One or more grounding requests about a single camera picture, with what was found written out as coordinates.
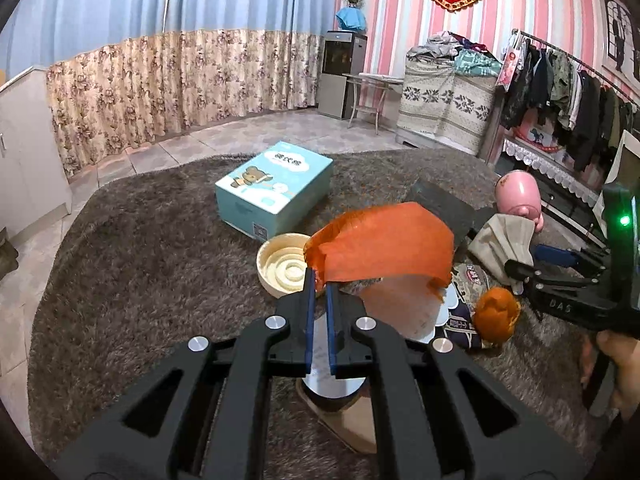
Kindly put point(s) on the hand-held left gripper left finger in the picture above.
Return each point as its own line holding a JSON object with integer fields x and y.
{"x": 310, "y": 325}

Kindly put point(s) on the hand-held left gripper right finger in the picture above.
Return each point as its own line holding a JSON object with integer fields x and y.
{"x": 332, "y": 332}

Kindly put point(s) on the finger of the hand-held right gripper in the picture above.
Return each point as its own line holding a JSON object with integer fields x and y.
{"x": 522, "y": 270}
{"x": 557, "y": 256}

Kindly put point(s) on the cream plastic bowl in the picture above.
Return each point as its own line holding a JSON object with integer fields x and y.
{"x": 282, "y": 270}

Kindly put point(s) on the orange plastic sheet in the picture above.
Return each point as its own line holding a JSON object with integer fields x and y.
{"x": 385, "y": 245}

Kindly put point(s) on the person's right hand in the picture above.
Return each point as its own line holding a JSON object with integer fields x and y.
{"x": 625, "y": 360}

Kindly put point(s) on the beige cloth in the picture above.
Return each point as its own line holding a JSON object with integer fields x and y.
{"x": 505, "y": 245}

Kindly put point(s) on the dark low cabinet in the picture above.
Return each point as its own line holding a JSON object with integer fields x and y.
{"x": 570, "y": 205}

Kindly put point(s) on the orange peel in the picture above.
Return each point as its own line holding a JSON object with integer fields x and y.
{"x": 495, "y": 315}

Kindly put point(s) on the pink piggy bank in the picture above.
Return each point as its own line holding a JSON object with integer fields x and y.
{"x": 520, "y": 195}

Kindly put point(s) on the printed snack packet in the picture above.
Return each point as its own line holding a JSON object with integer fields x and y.
{"x": 465, "y": 320}

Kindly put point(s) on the white lace cloth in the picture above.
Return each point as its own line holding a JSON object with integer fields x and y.
{"x": 550, "y": 165}

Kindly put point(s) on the beige square tray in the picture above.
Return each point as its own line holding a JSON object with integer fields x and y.
{"x": 352, "y": 430}

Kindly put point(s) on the dark grey pouch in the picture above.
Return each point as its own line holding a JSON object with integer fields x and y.
{"x": 445, "y": 200}

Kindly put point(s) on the brown framed board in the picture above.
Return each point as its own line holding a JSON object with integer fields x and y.
{"x": 631, "y": 155}

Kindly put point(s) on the teal cardboard box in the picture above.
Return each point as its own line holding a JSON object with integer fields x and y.
{"x": 270, "y": 185}

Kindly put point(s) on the row of hanging clothes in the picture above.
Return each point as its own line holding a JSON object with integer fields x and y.
{"x": 575, "y": 95}

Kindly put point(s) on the patterned blanket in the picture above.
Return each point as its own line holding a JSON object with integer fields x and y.
{"x": 450, "y": 105}

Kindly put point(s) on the pink printed hanging bag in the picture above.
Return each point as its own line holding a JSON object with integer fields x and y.
{"x": 509, "y": 67}

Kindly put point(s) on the metal clothes rack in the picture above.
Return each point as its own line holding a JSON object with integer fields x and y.
{"x": 565, "y": 56}

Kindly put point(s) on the pile of clothes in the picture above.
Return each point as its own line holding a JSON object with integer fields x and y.
{"x": 450, "y": 52}

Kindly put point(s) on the small folding table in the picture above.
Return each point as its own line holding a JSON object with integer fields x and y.
{"x": 375, "y": 79}

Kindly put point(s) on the grey water dispenser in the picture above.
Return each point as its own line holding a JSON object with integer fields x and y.
{"x": 340, "y": 75}

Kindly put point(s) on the blue cloth cover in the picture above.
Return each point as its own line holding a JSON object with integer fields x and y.
{"x": 351, "y": 19}

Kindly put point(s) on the blue floral curtain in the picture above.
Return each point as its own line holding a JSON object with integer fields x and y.
{"x": 150, "y": 60}

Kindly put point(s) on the dark green cloth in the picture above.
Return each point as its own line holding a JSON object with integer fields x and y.
{"x": 6, "y": 255}

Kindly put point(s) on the small potted plant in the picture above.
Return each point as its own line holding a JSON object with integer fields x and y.
{"x": 354, "y": 1}

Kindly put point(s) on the white cabinet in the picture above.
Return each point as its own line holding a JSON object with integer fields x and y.
{"x": 25, "y": 160}

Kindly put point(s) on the wall poster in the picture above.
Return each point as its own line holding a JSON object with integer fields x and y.
{"x": 620, "y": 40}

